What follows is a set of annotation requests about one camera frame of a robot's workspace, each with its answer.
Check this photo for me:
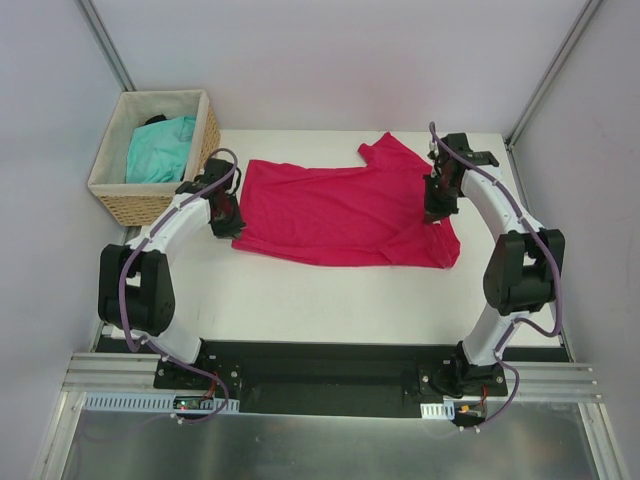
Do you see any pink t shirt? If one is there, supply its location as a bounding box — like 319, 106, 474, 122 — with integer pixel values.
232, 133, 461, 269

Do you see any wicker basket with liner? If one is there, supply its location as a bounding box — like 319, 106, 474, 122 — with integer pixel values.
88, 89, 221, 227

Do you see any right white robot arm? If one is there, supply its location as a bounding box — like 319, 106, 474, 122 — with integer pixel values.
424, 133, 565, 398

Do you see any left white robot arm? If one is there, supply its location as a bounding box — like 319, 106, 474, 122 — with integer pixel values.
97, 148, 246, 389

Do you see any teal t shirt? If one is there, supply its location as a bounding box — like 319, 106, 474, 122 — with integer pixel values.
125, 115, 196, 184

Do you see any black garment in basket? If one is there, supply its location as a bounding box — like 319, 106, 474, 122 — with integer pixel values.
144, 114, 167, 126

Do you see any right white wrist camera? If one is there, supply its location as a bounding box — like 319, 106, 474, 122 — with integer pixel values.
427, 141, 438, 161

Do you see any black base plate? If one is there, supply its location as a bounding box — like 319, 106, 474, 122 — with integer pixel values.
94, 337, 574, 416

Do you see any right white cable duct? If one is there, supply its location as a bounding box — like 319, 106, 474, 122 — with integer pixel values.
420, 401, 455, 421

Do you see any white cable duct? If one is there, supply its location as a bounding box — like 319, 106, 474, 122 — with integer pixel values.
420, 401, 455, 421
84, 393, 240, 415

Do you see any front aluminium rail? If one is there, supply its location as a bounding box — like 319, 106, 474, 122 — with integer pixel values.
63, 352, 604, 403

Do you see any left white cable duct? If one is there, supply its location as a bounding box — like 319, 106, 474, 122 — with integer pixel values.
84, 393, 240, 415

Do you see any right aluminium frame post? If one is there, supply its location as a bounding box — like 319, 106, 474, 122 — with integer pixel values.
505, 0, 606, 152

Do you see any aluminium frame post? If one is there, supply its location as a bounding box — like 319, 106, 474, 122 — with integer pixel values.
505, 0, 606, 152
74, 0, 136, 92

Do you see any left aluminium frame post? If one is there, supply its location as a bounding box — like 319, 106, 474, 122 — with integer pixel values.
74, 0, 136, 92

